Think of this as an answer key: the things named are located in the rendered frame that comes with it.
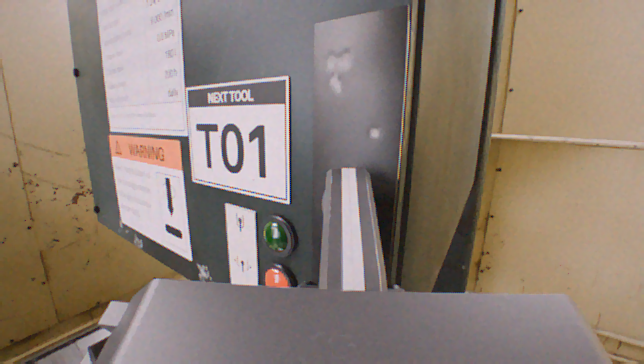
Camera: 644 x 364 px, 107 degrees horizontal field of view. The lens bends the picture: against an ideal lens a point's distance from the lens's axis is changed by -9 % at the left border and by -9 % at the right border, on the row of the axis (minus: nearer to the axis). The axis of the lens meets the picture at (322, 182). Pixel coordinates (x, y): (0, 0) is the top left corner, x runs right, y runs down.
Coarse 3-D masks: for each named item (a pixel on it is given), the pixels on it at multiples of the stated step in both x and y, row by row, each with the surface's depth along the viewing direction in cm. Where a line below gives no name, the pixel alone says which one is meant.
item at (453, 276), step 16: (496, 0) 59; (496, 16) 60; (496, 32) 61; (496, 48) 61; (496, 64) 62; (496, 80) 63; (480, 144) 67; (480, 160) 68; (480, 176) 68; (480, 192) 70; (464, 208) 72; (464, 224) 72; (464, 240) 73; (448, 256) 76; (464, 256) 74; (448, 272) 77; (464, 272) 75; (448, 288) 78; (464, 288) 76
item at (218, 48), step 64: (192, 0) 17; (256, 0) 14; (320, 0) 12; (384, 0) 11; (448, 0) 13; (192, 64) 18; (256, 64) 15; (448, 64) 15; (448, 128) 17; (192, 192) 21; (448, 192) 22; (192, 256) 23
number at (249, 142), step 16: (224, 128) 17; (240, 128) 16; (256, 128) 16; (272, 128) 15; (224, 144) 18; (240, 144) 17; (256, 144) 16; (272, 144) 15; (224, 160) 18; (240, 160) 17; (256, 160) 16; (272, 160) 15; (224, 176) 18; (240, 176) 17; (256, 176) 16; (272, 176) 16
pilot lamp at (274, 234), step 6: (270, 222) 16; (276, 222) 16; (264, 228) 16; (270, 228) 16; (276, 228) 16; (282, 228) 16; (264, 234) 16; (270, 234) 16; (276, 234) 16; (282, 234) 15; (270, 240) 16; (276, 240) 16; (282, 240) 16; (270, 246) 16; (276, 246) 16; (282, 246) 16
